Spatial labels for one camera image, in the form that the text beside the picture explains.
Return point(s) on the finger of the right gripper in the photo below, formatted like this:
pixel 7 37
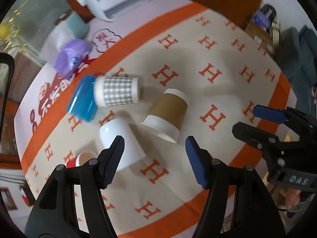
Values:
pixel 295 120
pixel 257 138

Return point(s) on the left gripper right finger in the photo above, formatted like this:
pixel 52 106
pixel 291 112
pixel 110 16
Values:
pixel 238 203

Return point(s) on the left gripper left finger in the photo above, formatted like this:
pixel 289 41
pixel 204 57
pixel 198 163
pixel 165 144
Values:
pixel 54 213

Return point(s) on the brown sleeve paper cup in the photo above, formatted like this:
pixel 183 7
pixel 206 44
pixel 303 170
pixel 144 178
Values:
pixel 165 119

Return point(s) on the red paper cup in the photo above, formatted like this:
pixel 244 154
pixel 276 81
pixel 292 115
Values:
pixel 82 158

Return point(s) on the blue translucent plastic cup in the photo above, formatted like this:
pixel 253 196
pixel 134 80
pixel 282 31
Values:
pixel 82 103

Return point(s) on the grey checkered paper cup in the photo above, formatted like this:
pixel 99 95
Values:
pixel 113 91

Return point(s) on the teal sofa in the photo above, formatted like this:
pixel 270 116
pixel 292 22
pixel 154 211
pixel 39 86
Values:
pixel 297 60

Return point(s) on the orange beige H blanket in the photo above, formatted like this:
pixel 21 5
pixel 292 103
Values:
pixel 187 72

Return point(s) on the cardboard box with items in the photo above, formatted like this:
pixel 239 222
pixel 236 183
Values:
pixel 265 28

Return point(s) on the purple tissue pack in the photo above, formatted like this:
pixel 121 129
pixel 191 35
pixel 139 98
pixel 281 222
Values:
pixel 71 56

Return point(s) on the teal canister brown lid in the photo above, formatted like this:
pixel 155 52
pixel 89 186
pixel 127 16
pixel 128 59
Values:
pixel 74 22

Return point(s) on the wooden glass cabinet door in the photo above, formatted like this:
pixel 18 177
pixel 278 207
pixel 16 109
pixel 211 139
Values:
pixel 24 28

